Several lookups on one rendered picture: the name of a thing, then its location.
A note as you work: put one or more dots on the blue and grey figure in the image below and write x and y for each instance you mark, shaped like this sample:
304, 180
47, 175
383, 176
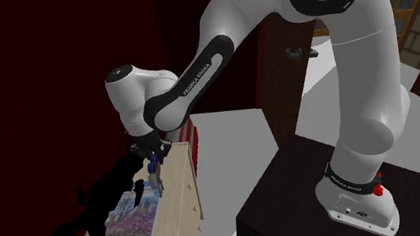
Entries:
156, 176

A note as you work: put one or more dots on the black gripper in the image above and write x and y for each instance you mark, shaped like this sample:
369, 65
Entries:
149, 143

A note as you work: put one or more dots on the dark robot stand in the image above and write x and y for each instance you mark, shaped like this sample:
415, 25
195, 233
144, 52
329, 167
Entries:
285, 204

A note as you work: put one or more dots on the book with purple flower cover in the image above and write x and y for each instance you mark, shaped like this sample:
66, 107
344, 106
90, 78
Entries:
127, 232

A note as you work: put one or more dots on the brown wooden door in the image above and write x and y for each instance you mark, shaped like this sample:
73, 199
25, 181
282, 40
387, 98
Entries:
283, 92

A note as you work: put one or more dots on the red striped furniture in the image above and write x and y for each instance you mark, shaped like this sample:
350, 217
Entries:
192, 139

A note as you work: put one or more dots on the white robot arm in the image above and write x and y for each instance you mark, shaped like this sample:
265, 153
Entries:
365, 74

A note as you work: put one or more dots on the light wooden chest of drawers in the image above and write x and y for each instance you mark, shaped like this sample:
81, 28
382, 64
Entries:
178, 201

